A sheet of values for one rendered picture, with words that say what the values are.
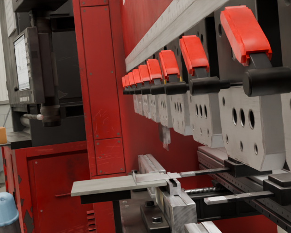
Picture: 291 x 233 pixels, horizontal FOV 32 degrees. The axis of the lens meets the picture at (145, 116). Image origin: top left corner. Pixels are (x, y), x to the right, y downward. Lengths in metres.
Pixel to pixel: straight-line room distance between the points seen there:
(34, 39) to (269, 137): 2.08
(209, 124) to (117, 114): 1.69
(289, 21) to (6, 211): 0.67
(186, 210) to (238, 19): 0.93
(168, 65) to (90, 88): 1.58
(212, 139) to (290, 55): 0.29
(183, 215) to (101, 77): 1.18
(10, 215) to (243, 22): 0.65
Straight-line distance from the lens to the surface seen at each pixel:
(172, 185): 1.39
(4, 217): 0.94
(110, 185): 1.45
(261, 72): 0.34
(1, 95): 8.28
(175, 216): 1.28
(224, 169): 1.51
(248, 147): 0.50
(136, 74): 1.37
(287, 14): 0.39
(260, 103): 0.45
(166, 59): 0.78
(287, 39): 0.39
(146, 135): 2.35
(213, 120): 0.65
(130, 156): 2.35
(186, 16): 0.77
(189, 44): 0.59
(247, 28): 0.38
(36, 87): 2.45
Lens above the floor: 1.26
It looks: 3 degrees down
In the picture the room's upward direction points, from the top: 6 degrees counter-clockwise
